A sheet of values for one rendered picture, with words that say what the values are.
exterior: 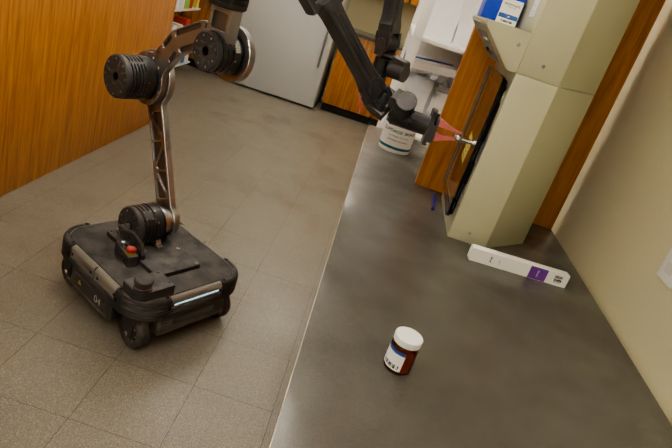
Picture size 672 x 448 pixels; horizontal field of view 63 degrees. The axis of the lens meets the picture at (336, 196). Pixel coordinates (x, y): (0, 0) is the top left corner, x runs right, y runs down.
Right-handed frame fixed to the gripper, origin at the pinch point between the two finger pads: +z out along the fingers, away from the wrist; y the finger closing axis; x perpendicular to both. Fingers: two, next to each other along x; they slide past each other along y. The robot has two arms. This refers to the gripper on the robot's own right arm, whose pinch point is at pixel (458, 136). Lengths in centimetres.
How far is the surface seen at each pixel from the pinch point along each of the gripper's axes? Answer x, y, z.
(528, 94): -12.2, 16.6, 10.8
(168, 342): 33, -117, -73
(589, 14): -14.2, 38.2, 16.3
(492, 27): -13.6, 28.7, -3.8
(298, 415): -91, -34, -20
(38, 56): 105, -40, -191
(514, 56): -13.0, 24.1, 3.9
